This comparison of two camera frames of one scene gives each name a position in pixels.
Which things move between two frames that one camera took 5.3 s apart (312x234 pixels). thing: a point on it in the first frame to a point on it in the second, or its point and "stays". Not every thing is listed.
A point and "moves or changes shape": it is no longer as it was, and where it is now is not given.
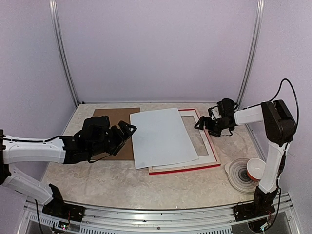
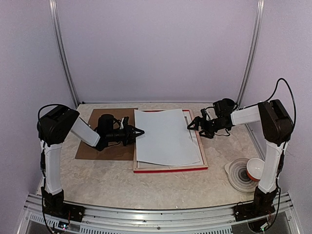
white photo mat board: x=202 y=160 to x=146 y=165
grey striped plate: x=238 y=177 stays
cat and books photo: x=161 y=138 stays
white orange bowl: x=255 y=167 stays
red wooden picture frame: x=170 y=169 moves or changes shape
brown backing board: x=115 y=115 stays
